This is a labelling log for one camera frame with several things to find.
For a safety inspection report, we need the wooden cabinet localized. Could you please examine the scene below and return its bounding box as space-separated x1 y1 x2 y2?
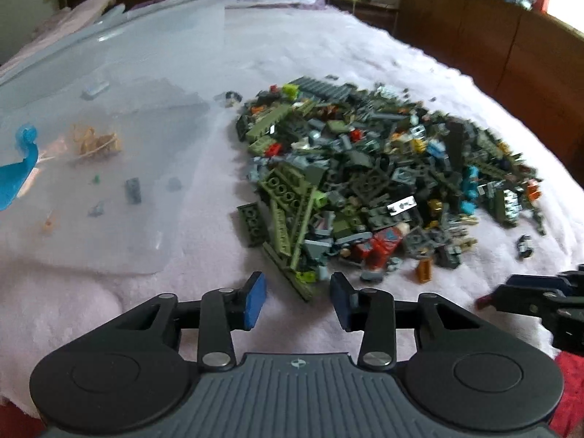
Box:
396 0 584 178

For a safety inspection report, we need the clear plastic bag with bricks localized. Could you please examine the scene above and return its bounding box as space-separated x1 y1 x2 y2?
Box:
0 77 217 277

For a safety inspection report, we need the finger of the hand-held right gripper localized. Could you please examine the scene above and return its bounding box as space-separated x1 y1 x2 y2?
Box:
484 285 570 319
506 264 584 293

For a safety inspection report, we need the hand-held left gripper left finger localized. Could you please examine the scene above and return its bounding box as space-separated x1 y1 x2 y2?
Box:
111 271 268 373

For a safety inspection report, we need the pile of toy building bricks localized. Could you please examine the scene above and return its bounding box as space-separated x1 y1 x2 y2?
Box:
234 74 548 304

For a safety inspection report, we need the fluffy pale pink blanket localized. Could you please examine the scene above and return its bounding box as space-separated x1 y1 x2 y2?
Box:
0 0 584 409

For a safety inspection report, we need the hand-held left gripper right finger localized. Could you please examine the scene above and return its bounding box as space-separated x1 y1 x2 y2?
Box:
329 272 485 370

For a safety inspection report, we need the blue plastic toy piece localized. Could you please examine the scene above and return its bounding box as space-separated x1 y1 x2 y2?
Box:
0 123 40 211

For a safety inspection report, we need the pale clear toy brick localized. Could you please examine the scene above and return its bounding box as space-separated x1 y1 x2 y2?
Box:
81 81 111 101

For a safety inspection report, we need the large clear plastic bag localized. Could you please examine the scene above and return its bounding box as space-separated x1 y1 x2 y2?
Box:
0 4 229 117

